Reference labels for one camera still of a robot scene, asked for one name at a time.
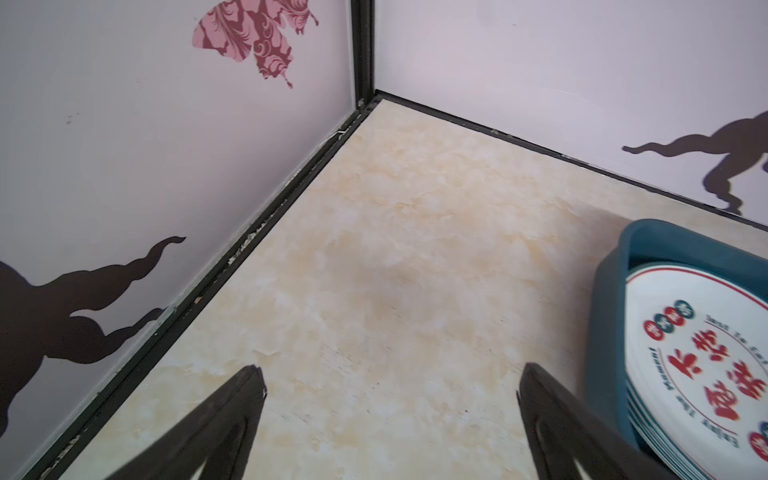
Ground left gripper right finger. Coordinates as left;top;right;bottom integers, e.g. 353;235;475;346
517;362;675;479

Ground teal plastic bin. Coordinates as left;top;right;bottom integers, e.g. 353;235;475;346
584;219;767;449

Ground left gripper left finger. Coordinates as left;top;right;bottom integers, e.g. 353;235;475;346
110;365;267;479

